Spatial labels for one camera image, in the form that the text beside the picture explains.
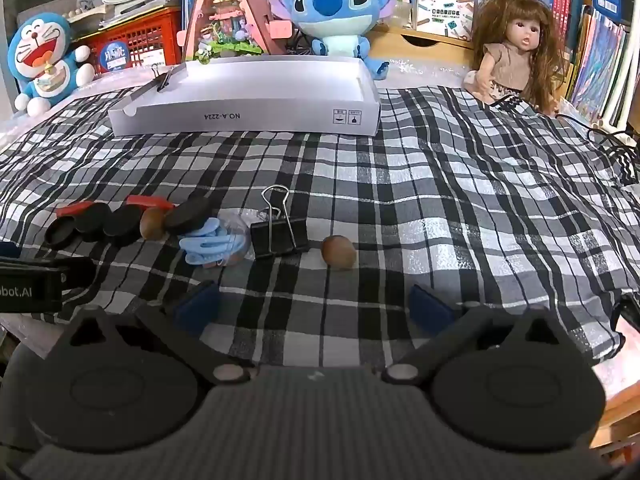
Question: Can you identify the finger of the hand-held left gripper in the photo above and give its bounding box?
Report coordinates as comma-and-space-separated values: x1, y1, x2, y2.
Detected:
55, 257, 97, 292

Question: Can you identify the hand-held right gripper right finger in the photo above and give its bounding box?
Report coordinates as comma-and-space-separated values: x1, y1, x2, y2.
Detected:
382, 285, 586, 386

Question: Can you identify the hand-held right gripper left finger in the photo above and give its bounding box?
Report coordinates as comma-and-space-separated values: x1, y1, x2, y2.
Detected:
55, 280, 256, 386

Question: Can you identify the black round disc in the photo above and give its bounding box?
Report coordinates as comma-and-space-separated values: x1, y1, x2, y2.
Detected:
164, 196, 213, 235
75, 203, 113, 236
45, 217, 83, 247
102, 208, 146, 246

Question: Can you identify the light blue hair clip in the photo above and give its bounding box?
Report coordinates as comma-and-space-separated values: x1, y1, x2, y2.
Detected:
182, 217, 236, 241
179, 235, 251, 266

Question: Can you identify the orange carrot-shaped toy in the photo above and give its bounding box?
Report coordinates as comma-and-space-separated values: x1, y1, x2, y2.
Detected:
55, 201, 96, 217

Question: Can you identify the brown nut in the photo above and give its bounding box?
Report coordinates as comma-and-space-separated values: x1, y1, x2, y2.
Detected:
321, 235, 357, 268
139, 207, 168, 241

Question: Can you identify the red plastic stick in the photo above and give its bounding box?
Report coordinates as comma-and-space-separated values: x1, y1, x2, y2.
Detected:
125, 195, 176, 211

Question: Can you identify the large black binder clip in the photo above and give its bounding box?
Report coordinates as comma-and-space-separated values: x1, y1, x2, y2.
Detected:
250, 185, 310, 261

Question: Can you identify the white cardboard box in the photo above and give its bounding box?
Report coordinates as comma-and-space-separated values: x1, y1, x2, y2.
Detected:
109, 56, 381, 137

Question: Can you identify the black and white plaid cloth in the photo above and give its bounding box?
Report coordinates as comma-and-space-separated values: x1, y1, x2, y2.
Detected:
0, 82, 640, 361

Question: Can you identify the small black binder clip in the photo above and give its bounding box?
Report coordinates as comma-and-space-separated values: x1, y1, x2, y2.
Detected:
150, 66, 173, 93

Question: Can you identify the blue robot cat plush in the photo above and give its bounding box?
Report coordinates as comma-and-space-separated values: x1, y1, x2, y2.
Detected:
7, 11, 96, 115

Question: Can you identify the pale pink blanket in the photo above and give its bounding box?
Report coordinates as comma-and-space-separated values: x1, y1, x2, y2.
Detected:
0, 57, 481, 151

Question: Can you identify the red plastic crate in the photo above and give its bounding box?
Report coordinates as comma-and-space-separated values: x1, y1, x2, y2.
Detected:
75, 7, 183, 78

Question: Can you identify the wooden drawer box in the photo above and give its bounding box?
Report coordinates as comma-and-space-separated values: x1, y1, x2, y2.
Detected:
367, 22, 476, 52

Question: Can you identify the long-haired baby doll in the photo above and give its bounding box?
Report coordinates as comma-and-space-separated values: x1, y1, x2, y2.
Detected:
462, 0, 571, 116

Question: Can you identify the triangular building block house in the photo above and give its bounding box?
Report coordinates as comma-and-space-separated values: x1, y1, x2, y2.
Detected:
182, 0, 288, 63

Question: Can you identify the label printer carton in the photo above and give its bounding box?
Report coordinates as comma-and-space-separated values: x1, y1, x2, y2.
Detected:
411, 0, 476, 41

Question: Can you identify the row of thin picture books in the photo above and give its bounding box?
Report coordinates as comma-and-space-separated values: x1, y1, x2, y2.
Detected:
570, 5, 632, 122

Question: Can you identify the blue alien plush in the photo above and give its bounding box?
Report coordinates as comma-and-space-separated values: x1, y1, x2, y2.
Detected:
270, 0, 398, 81

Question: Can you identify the black cable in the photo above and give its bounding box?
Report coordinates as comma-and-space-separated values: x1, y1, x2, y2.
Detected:
555, 112, 640, 187

